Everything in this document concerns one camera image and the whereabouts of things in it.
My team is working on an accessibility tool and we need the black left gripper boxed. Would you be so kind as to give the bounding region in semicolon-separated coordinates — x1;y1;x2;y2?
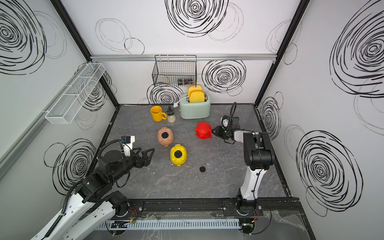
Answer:
110;146;156;185

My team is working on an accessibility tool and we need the red piggy bank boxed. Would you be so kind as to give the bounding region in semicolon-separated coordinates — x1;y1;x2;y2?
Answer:
195;122;212;140

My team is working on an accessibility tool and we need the pink piggy bank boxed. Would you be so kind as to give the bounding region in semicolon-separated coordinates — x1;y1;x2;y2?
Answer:
157;127;174;147

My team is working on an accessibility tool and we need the yellow piggy bank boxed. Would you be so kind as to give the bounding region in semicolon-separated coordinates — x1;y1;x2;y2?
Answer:
170;145;188;167

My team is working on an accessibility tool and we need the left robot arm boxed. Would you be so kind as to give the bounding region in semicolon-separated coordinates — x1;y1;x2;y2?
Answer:
33;148;155;240

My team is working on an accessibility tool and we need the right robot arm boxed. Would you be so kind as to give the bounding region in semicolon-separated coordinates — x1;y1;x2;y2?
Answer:
213;115;276;216

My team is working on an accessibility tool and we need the mint green toaster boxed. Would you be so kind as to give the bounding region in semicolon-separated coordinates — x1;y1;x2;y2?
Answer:
178;94;211;120

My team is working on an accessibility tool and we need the yellow toast slice front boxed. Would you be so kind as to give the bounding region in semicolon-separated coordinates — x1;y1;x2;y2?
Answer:
189;90;205;103

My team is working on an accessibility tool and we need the yellow toast slice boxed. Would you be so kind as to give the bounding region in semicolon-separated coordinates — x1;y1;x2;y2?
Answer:
188;85;202;96
189;90;205;103

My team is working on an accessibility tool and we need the yellow ceramic mug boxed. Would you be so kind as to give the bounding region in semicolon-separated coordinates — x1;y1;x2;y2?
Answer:
150;106;168;122

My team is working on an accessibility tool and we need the yellow toast slice rear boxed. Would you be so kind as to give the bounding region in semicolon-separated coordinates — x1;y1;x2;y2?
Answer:
188;85;202;96

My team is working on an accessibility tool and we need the glass sugar jar with spoon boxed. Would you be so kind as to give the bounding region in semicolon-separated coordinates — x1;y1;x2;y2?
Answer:
166;106;176;123

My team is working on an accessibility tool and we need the dark item in basket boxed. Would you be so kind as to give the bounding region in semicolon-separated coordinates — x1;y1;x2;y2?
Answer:
177;79;194;87

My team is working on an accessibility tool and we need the black wire basket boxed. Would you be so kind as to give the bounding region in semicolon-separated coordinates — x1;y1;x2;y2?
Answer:
152;55;197;87

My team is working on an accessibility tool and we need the white slotted cable duct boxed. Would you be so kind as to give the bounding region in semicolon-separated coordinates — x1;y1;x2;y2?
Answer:
96;219;241;231

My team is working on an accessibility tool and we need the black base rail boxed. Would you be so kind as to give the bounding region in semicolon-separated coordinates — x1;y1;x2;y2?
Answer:
109;197;302;217

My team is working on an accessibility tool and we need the white wire shelf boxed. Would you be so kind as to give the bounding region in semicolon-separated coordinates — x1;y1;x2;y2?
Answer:
45;63;106;125

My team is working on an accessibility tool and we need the black corner frame post right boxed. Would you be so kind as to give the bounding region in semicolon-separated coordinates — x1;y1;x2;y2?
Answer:
255;0;310;107

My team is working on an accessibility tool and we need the black corner frame post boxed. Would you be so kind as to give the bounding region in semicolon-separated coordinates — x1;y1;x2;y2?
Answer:
50;0;120;109
255;0;310;107

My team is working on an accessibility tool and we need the black corner frame post left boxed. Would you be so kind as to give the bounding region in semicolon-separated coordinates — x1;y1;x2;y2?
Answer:
50;0;120;109

